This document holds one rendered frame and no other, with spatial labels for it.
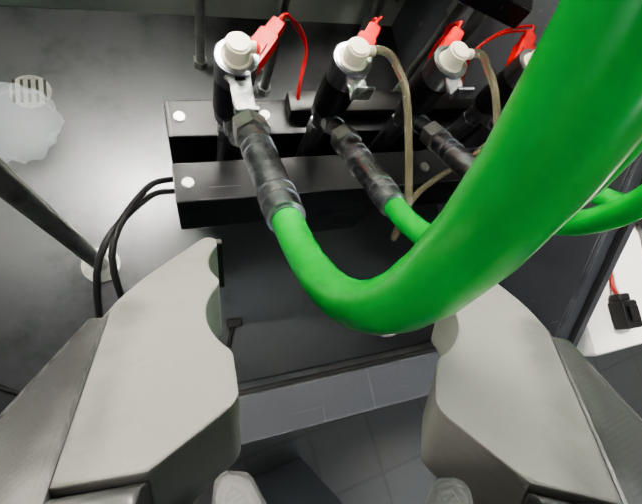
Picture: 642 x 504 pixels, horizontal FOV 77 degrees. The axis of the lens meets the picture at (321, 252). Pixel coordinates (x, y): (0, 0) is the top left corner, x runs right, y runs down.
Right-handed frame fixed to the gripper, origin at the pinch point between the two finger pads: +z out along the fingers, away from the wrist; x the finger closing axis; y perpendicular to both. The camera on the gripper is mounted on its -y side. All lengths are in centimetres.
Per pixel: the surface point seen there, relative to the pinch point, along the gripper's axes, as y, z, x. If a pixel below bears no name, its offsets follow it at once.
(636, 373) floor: 110, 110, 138
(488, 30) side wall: -7.3, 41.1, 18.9
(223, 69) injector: -3.6, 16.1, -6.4
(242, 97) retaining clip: -2.2, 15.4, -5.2
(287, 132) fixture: 2.7, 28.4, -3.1
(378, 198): 2.8, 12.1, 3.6
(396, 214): 3.0, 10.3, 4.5
